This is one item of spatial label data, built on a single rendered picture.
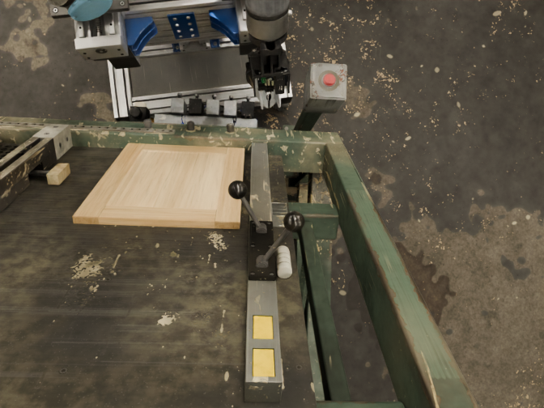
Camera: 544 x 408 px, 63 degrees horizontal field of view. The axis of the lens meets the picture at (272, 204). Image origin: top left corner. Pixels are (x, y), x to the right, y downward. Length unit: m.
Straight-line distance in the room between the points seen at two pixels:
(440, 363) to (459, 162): 1.99
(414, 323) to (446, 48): 2.16
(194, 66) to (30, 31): 0.93
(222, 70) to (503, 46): 1.57
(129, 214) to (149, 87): 1.28
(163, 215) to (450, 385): 0.68
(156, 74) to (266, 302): 1.69
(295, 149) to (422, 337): 0.88
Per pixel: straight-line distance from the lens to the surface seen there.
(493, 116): 2.75
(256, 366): 0.66
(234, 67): 2.26
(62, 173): 1.30
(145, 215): 1.05
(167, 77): 2.27
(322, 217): 1.19
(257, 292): 0.77
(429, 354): 0.71
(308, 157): 1.48
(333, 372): 0.79
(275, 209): 1.05
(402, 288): 0.82
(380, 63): 2.59
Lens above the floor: 2.32
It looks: 85 degrees down
